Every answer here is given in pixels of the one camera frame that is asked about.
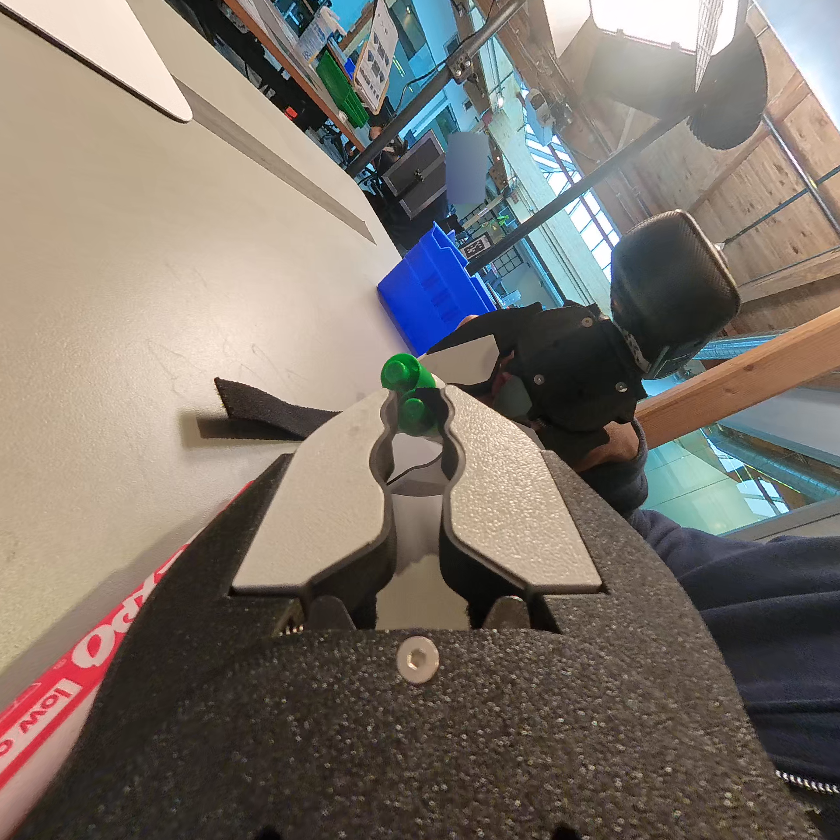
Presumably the black ceiling lamp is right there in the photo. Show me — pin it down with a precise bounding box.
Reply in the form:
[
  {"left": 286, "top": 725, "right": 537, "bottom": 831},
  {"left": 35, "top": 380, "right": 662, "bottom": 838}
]
[{"left": 542, "top": 0, "right": 770, "bottom": 153}]

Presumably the red dry erase marker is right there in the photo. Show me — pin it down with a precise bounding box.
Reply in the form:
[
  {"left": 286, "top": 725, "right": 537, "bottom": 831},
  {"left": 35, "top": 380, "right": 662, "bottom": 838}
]
[{"left": 0, "top": 479, "right": 257, "bottom": 796}]

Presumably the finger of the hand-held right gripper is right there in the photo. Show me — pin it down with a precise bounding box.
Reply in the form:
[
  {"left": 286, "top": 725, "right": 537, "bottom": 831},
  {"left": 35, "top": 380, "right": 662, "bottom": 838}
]
[{"left": 416, "top": 334, "right": 504, "bottom": 389}]

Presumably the white sign board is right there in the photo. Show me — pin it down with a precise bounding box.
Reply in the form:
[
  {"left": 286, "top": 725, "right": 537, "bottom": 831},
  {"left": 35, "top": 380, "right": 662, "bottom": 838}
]
[{"left": 347, "top": 0, "right": 403, "bottom": 118}]

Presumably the green plastic bin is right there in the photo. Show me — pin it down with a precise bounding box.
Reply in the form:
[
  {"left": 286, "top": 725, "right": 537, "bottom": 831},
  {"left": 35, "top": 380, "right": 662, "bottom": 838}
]
[{"left": 314, "top": 49, "right": 372, "bottom": 131}]

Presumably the green dry erase marker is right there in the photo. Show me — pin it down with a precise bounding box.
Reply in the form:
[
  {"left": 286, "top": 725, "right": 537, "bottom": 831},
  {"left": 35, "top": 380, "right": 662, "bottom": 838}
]
[
  {"left": 397, "top": 393, "right": 435, "bottom": 438},
  {"left": 380, "top": 351, "right": 443, "bottom": 396}
]

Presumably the wooden roof beam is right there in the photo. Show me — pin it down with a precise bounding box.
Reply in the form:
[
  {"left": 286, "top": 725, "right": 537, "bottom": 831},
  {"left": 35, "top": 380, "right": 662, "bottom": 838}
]
[{"left": 636, "top": 308, "right": 840, "bottom": 451}]

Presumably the black lamp pole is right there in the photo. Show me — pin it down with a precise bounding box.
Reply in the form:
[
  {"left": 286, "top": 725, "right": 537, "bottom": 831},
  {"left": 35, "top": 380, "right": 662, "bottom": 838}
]
[{"left": 465, "top": 116, "right": 699, "bottom": 278}]

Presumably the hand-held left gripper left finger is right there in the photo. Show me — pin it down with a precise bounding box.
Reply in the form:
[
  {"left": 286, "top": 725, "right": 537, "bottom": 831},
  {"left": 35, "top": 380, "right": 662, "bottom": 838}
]
[{"left": 233, "top": 390, "right": 396, "bottom": 618}]

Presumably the white stand base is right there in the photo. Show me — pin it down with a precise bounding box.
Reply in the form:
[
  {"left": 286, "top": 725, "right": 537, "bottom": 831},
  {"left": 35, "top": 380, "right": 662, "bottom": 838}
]
[{"left": 0, "top": 0, "right": 195, "bottom": 124}]

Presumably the thin black strap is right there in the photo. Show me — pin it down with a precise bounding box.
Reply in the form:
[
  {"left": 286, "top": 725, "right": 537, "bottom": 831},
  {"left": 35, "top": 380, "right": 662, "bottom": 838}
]
[{"left": 213, "top": 377, "right": 345, "bottom": 442}]

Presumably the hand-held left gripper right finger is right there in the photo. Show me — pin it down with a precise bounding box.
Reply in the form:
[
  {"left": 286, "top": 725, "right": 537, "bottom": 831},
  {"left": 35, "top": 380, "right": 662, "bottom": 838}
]
[{"left": 441, "top": 385, "right": 605, "bottom": 618}]

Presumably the blue plastic bin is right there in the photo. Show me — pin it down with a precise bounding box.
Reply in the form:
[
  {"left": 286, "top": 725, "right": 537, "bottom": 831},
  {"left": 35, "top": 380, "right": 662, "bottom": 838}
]
[{"left": 376, "top": 220, "right": 501, "bottom": 358}]

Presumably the wooden office table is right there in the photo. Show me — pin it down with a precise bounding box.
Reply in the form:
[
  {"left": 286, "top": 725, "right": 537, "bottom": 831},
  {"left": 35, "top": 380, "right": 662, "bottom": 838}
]
[{"left": 221, "top": 0, "right": 371, "bottom": 153}]

